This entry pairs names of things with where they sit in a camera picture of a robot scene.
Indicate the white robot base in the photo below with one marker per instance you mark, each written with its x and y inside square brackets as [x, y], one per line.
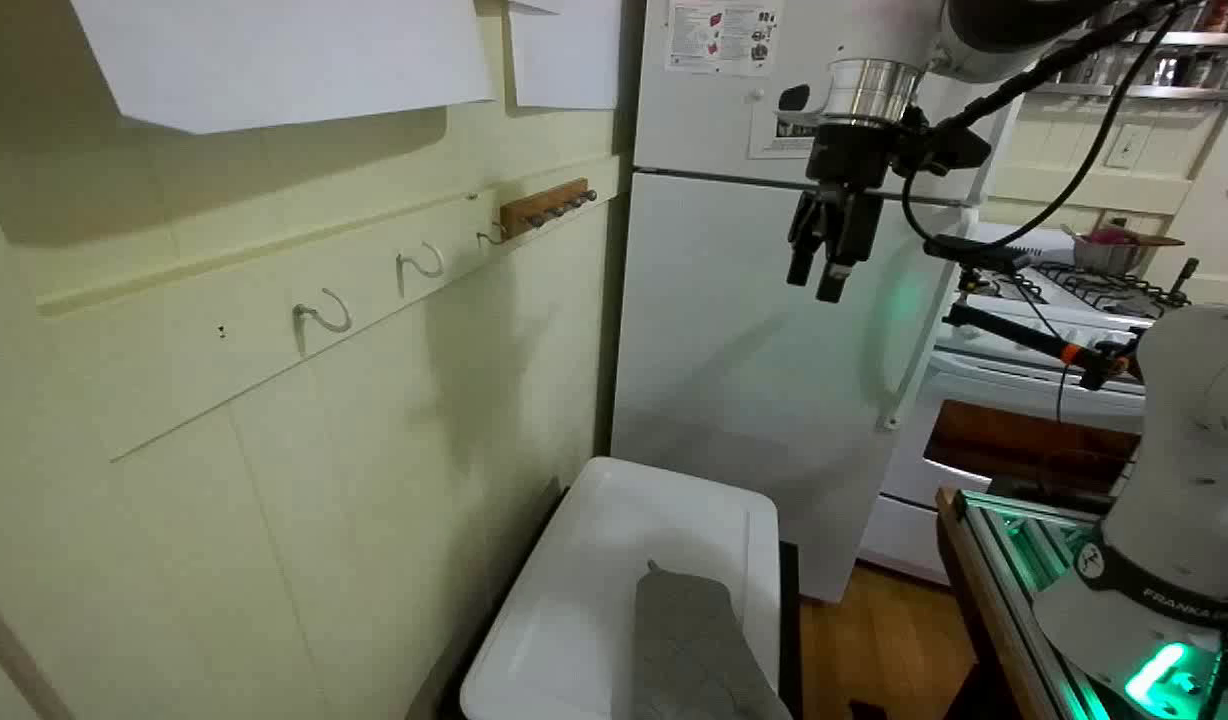
[1146, 599]

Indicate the metal cooking pot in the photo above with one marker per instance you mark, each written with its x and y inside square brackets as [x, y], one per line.
[1112, 250]

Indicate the white paper sheet left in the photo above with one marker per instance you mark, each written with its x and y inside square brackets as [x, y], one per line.
[228, 67]

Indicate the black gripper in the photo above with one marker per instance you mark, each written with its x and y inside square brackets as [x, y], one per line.
[843, 206]

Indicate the middle metal wall hook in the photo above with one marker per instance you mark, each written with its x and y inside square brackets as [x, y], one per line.
[426, 260]

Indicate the black stand under bin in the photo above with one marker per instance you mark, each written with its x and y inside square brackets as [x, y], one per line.
[788, 630]

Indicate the white refrigerator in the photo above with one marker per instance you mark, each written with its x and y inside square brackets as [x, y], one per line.
[726, 365]

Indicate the white plastic storage bin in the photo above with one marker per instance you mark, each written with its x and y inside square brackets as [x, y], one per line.
[561, 642]

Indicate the wooden peg rack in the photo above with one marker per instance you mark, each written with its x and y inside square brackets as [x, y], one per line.
[543, 206]

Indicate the white kitchen stove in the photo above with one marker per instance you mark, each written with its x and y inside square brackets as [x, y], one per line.
[992, 413]

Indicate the black camera tripod arm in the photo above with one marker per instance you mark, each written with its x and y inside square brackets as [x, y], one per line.
[1099, 361]

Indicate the grey quilted oven mitten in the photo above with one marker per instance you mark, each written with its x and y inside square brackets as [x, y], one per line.
[688, 657]

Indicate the white paper sheet right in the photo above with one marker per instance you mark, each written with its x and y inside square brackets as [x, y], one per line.
[566, 53]

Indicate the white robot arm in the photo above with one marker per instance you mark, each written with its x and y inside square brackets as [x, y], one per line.
[910, 107]

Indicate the white paper sheet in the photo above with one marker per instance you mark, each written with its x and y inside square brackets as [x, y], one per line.
[566, 53]
[228, 67]

